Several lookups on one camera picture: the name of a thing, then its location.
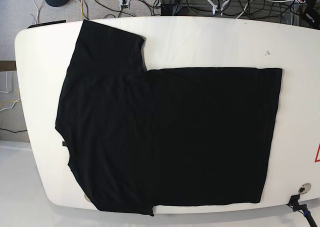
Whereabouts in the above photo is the black T-shirt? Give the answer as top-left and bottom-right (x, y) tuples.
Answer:
(55, 20), (283, 216)

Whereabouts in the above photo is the metal table grommet left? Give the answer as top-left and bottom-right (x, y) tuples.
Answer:
(84, 193), (91, 203)

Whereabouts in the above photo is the metal table grommet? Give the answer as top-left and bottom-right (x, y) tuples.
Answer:
(298, 183), (312, 195)
(84, 193), (91, 203)

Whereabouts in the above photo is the red warning triangle sticker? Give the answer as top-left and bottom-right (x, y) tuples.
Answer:
(314, 145), (320, 163)

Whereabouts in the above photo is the metal table grommet right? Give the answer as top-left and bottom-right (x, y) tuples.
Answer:
(298, 183), (312, 195)

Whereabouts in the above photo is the black aluminium frame post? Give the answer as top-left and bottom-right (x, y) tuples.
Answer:
(160, 3), (179, 16)

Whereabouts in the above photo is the yellow floor cable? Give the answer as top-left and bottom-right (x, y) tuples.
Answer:
(80, 0), (91, 21)

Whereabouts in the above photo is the black clamp with cable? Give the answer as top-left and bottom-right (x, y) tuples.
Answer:
(287, 194), (318, 227)

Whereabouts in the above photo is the white floor cable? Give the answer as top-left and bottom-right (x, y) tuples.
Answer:
(30, 0), (41, 25)

